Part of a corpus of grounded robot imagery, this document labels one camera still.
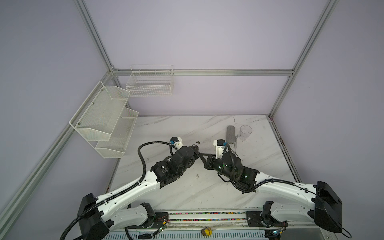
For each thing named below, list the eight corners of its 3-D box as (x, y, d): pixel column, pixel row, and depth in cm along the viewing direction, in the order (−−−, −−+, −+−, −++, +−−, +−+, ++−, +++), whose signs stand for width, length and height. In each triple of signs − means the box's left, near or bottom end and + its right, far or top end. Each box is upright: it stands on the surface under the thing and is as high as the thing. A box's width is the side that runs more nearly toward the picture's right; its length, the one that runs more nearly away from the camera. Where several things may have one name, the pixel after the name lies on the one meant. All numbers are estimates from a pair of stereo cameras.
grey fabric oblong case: (226, 143, 106) (227, 140, 104) (226, 127, 116) (227, 124, 113) (234, 144, 106) (235, 141, 103) (234, 128, 115) (235, 125, 113)
